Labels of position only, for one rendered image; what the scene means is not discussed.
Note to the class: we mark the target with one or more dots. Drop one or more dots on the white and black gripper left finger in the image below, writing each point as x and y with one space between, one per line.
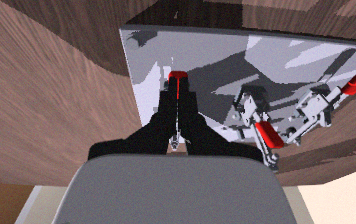
150 138

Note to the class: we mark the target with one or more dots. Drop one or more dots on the light grey fixture plate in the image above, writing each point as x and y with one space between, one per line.
218 61

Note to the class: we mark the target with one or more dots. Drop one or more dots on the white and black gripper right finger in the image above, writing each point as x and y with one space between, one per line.
199 138

